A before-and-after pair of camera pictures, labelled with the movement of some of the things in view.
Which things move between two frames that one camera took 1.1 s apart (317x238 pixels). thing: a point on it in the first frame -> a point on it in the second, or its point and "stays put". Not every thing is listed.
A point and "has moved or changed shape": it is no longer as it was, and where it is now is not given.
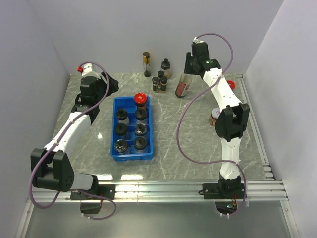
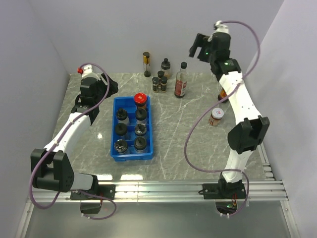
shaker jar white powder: x=121 y=146 stays put
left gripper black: x=113 y=86 stays put
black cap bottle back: x=121 y=129 stays put
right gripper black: x=187 y=70 -> x=199 y=42
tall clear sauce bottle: x=184 y=83 has moved or changed shape
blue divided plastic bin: x=132 y=135 stays put
